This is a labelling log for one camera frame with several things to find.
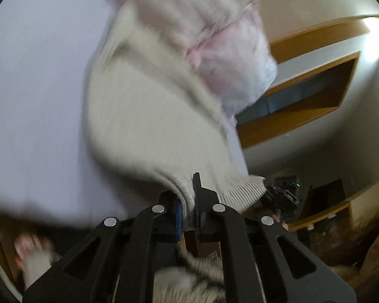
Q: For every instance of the wooden framed wall niche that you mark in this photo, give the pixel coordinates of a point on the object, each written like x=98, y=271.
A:
x=312, y=94

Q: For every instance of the person's bare foot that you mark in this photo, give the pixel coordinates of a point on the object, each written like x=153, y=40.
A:
x=35, y=256

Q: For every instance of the wooden shelf unit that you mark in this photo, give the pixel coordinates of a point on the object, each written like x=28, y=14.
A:
x=361, y=206

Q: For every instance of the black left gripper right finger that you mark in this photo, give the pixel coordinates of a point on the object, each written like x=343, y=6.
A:
x=262, y=262

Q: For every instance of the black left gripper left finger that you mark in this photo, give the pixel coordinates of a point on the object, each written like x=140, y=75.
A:
x=114, y=263

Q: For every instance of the pink floral quilt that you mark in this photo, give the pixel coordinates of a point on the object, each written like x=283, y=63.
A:
x=223, y=40

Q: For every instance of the striped fuzzy trouser leg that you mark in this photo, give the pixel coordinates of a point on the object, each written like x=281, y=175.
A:
x=200, y=280

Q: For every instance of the beige knit sweater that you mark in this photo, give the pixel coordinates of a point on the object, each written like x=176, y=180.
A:
x=148, y=116

